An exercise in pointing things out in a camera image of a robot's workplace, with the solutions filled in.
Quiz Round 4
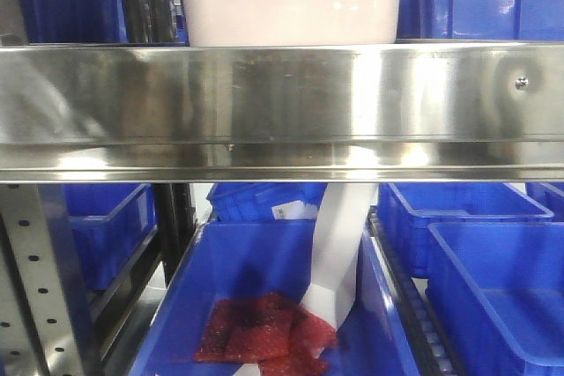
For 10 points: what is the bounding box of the blue bin with red bags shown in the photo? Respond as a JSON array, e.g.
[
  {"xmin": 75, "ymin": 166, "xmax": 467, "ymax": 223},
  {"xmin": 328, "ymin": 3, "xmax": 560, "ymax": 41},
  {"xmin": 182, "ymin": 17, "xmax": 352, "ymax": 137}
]
[{"xmin": 130, "ymin": 220, "xmax": 419, "ymax": 375}]

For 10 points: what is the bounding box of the perforated metal shelf upright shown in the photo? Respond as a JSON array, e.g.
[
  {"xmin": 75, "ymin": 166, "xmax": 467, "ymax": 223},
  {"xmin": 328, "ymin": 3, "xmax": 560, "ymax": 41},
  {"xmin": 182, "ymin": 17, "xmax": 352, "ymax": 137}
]
[{"xmin": 1, "ymin": 184, "xmax": 84, "ymax": 375}]

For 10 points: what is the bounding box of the blue bin lower centre back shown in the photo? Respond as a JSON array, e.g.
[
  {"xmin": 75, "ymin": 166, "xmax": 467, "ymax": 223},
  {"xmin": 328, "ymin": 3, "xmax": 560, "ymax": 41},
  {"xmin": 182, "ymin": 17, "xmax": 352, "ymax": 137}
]
[{"xmin": 206, "ymin": 182, "xmax": 327, "ymax": 222}]

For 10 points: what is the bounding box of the white paper strip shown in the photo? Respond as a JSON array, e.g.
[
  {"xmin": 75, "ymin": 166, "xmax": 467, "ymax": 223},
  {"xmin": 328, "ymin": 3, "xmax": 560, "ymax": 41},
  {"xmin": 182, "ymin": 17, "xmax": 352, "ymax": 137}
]
[{"xmin": 301, "ymin": 182, "xmax": 377, "ymax": 329}]

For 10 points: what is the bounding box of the stainless steel shelf beam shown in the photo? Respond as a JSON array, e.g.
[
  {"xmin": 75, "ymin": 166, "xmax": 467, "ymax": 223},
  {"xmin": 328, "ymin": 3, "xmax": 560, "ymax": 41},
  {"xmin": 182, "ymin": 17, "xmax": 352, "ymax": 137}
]
[{"xmin": 1, "ymin": 42, "xmax": 563, "ymax": 182}]

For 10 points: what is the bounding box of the blue bin lower left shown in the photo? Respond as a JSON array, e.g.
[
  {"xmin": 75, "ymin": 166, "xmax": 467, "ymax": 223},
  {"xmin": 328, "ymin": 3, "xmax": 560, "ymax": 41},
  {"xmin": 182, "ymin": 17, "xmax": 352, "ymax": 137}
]
[{"xmin": 63, "ymin": 183, "xmax": 157, "ymax": 291}]

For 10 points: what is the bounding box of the roller conveyor rail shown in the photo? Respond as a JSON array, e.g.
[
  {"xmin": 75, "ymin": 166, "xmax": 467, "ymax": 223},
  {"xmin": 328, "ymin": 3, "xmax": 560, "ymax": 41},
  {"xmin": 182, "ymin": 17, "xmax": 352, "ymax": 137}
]
[{"xmin": 368, "ymin": 206, "xmax": 464, "ymax": 375}]

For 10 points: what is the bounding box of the blue bin lower right front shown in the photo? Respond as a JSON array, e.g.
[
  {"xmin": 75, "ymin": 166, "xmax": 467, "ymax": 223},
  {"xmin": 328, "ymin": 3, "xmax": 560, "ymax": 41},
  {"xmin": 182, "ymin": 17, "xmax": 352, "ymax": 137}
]
[{"xmin": 427, "ymin": 223, "xmax": 563, "ymax": 375}]

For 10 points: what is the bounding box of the blue bin lower right back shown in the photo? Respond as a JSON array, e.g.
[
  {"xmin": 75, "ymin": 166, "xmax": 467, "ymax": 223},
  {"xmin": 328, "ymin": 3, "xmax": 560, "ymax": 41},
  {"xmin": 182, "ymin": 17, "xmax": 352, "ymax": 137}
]
[{"xmin": 376, "ymin": 182, "xmax": 554, "ymax": 278}]

